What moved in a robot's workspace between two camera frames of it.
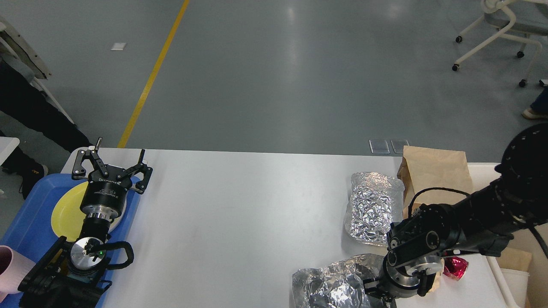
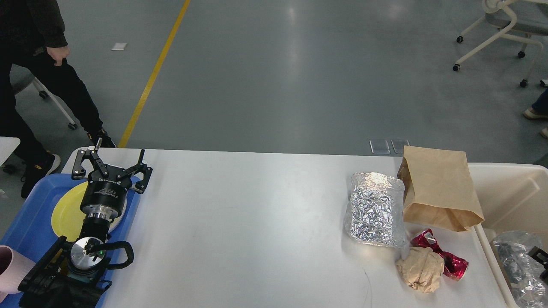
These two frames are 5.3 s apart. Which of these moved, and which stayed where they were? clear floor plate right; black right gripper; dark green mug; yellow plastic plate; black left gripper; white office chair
Moved: black right gripper
Stayed: dark green mug; clear floor plate right; white office chair; black left gripper; yellow plastic plate
